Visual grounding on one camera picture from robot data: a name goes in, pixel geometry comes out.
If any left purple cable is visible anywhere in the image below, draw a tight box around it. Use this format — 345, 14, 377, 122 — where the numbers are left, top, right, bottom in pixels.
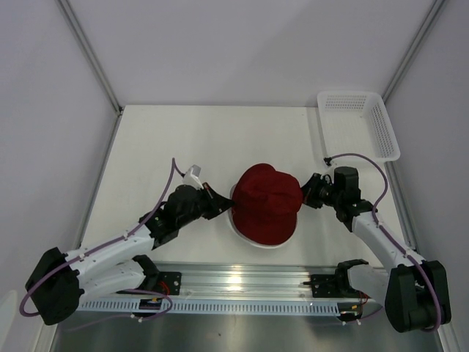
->
18, 157, 184, 318

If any slotted cable duct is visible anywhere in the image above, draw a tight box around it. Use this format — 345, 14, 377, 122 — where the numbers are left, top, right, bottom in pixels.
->
78, 298, 340, 317

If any red bucket hat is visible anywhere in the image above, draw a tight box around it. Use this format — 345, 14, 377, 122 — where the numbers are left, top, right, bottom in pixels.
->
232, 164, 303, 246

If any right aluminium frame post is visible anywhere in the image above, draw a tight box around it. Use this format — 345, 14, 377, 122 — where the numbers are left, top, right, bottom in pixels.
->
382, 0, 449, 103

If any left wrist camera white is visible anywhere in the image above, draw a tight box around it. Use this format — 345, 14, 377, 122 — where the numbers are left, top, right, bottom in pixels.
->
182, 164, 203, 189

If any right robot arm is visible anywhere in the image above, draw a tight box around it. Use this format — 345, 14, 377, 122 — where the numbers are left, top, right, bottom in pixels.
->
301, 166, 451, 332

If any white bucket hat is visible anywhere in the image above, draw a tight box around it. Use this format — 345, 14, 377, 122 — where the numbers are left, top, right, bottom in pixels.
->
230, 183, 301, 249

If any left aluminium frame post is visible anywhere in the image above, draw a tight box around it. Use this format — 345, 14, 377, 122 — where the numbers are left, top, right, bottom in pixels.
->
55, 0, 123, 116

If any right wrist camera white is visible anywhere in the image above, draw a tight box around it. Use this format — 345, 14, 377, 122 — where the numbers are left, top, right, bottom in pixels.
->
323, 157, 336, 171

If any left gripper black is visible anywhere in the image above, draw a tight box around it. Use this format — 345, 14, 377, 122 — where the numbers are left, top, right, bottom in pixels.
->
177, 183, 234, 229

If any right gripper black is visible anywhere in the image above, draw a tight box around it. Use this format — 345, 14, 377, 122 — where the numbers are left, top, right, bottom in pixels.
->
289, 173, 341, 209

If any white plastic basket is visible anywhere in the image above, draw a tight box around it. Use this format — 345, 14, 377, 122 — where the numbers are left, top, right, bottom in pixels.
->
317, 90, 401, 164

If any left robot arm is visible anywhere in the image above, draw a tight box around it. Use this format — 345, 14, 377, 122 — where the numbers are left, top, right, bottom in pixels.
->
20, 183, 234, 326

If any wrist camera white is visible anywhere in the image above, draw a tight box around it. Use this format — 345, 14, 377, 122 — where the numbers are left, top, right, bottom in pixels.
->
182, 164, 203, 189
323, 157, 336, 171

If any aluminium mounting rail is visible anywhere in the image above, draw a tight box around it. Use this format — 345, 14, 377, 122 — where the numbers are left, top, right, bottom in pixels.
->
156, 262, 335, 301

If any aluminium frame post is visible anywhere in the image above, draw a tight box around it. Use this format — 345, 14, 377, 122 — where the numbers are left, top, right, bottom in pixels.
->
382, 0, 449, 103
55, 0, 123, 116

